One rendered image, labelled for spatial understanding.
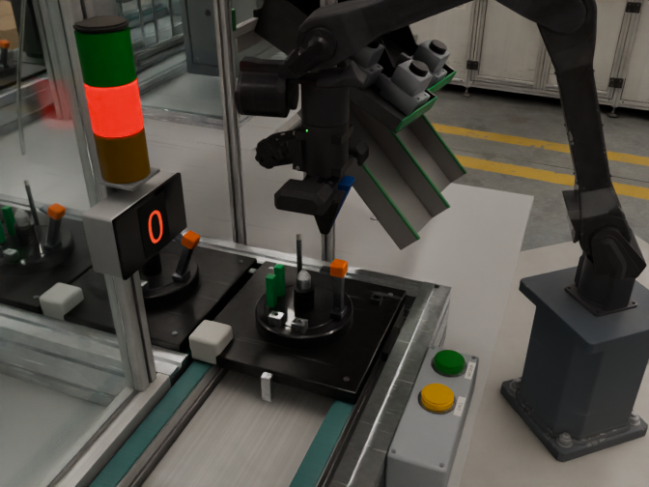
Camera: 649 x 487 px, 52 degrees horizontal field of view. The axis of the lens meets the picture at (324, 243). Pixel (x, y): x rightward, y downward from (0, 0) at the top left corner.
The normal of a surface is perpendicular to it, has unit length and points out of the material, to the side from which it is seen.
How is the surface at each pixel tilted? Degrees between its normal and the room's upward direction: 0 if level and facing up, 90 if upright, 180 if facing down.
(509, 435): 0
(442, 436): 0
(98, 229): 90
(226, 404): 0
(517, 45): 90
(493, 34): 90
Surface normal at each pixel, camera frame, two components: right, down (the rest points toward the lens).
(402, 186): 0.61, -0.42
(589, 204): -0.33, 0.02
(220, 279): 0.00, -0.86
